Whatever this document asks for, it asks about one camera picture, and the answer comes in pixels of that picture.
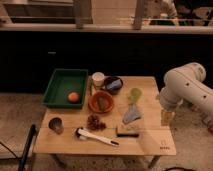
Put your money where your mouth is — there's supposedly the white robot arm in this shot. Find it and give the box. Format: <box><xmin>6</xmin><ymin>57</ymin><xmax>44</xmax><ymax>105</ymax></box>
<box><xmin>158</xmin><ymin>62</ymin><xmax>213</xmax><ymax>127</ymax></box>

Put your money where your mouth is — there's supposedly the green stick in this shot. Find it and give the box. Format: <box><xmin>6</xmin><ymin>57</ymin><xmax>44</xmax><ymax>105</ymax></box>
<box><xmin>89</xmin><ymin>77</ymin><xmax>93</xmax><ymax>96</ymax></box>

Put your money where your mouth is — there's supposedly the green translucent cup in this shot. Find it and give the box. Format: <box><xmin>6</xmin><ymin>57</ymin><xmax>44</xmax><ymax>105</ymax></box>
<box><xmin>128</xmin><ymin>88</ymin><xmax>142</xmax><ymax>104</ymax></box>

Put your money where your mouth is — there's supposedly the orange fruit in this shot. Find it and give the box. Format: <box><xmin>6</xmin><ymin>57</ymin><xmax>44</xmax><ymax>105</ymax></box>
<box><xmin>68</xmin><ymin>92</ymin><xmax>80</xmax><ymax>103</ymax></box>

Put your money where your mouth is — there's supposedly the white paper cup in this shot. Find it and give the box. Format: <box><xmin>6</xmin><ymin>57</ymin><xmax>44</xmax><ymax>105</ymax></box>
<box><xmin>92</xmin><ymin>72</ymin><xmax>105</xmax><ymax>88</ymax></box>

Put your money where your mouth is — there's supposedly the metal cup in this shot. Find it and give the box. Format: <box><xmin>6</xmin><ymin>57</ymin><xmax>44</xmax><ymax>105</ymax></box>
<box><xmin>48</xmin><ymin>117</ymin><xmax>64</xmax><ymax>135</ymax></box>

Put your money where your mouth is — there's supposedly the sponge with dark base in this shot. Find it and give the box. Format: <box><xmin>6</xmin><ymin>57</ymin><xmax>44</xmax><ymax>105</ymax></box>
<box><xmin>116</xmin><ymin>125</ymin><xmax>139</xmax><ymax>137</ymax></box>

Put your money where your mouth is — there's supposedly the blue item in bowl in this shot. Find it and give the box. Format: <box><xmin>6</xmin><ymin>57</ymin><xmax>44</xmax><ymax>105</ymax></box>
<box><xmin>106</xmin><ymin>80</ymin><xmax>122</xmax><ymax>90</ymax></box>

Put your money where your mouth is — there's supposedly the orange bowl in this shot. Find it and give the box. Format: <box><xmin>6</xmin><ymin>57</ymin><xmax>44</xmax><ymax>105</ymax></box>
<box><xmin>88</xmin><ymin>91</ymin><xmax>114</xmax><ymax>113</ymax></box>

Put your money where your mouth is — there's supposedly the pine cone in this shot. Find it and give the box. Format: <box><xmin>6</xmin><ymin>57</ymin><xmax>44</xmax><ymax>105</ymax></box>
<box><xmin>87</xmin><ymin>115</ymin><xmax>106</xmax><ymax>130</ymax></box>

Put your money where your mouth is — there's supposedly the white handled brush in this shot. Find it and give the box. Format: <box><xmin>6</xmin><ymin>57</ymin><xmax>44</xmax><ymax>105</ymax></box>
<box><xmin>75</xmin><ymin>127</ymin><xmax>119</xmax><ymax>146</ymax></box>

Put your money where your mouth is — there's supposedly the dark bowl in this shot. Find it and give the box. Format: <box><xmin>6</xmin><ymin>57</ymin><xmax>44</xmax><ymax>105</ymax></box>
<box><xmin>104</xmin><ymin>76</ymin><xmax>123</xmax><ymax>95</ymax></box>

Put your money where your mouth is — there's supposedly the wooden table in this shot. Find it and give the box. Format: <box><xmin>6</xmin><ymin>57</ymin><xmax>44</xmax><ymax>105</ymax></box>
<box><xmin>33</xmin><ymin>76</ymin><xmax>176</xmax><ymax>163</ymax></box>

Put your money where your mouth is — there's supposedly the light blue towel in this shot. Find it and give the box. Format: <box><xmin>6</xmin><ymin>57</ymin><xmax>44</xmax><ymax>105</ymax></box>
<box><xmin>122</xmin><ymin>104</ymin><xmax>141</xmax><ymax>124</ymax></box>

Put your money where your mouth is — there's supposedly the green plastic tray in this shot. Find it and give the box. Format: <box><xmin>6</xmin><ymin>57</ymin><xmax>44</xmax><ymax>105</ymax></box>
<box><xmin>43</xmin><ymin>69</ymin><xmax>88</xmax><ymax>109</ymax></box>

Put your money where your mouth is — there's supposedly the green pickle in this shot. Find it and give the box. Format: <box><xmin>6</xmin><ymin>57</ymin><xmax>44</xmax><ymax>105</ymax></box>
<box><xmin>97</xmin><ymin>97</ymin><xmax>105</xmax><ymax>111</ymax></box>

